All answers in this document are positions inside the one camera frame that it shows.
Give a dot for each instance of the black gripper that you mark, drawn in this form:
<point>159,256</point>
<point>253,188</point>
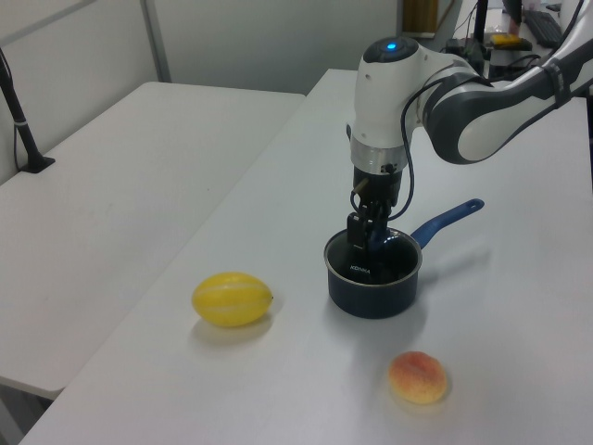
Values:
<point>377,187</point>

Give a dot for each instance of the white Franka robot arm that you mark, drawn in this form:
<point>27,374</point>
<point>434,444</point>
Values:
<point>384,102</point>

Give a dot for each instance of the dark blue saucepan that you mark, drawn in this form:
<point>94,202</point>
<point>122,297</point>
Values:
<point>370,299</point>

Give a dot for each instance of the yellow toy melon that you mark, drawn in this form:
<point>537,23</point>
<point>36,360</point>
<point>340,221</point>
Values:
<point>231,299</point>

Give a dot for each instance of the orange toy peach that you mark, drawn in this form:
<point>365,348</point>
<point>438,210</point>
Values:
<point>417,377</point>

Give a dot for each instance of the tan wooden board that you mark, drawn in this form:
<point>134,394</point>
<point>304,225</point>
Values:
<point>426,16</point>

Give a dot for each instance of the yellow box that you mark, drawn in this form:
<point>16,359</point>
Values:
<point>505,40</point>

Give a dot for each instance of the black monitor stand pole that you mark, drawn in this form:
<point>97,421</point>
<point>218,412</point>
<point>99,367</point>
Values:
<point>482,21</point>

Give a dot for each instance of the white side table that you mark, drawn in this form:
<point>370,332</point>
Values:
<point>116,185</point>

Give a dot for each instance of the black keyboard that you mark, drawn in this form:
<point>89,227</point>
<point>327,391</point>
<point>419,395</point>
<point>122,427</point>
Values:
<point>544,28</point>

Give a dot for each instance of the gray metal partition post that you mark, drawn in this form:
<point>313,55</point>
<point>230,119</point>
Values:
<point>157,41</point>

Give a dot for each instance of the black camera pole with base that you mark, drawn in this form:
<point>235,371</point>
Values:
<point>25,134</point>

